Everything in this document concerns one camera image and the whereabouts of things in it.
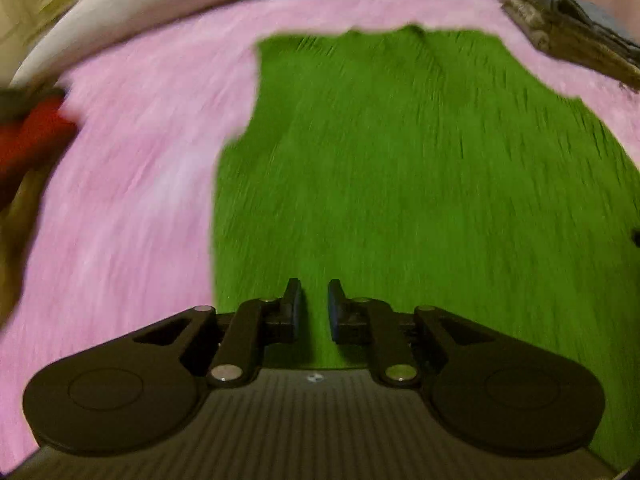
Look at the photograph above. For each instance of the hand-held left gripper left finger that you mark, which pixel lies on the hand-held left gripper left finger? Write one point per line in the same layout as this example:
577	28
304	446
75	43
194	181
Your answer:
295	305

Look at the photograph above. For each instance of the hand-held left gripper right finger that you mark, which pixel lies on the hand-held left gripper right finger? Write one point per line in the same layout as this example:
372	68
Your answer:
334	310

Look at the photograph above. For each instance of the green garment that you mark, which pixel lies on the green garment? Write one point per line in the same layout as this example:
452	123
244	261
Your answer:
410	170

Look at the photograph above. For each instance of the pink fuzzy blanket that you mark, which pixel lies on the pink fuzzy blanket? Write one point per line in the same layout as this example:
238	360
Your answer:
135	180

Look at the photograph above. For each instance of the red cloth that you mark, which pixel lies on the red cloth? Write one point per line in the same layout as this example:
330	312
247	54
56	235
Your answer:
30	135

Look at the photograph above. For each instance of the folded brown cloth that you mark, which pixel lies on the folded brown cloth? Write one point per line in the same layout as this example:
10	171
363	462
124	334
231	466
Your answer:
565	35

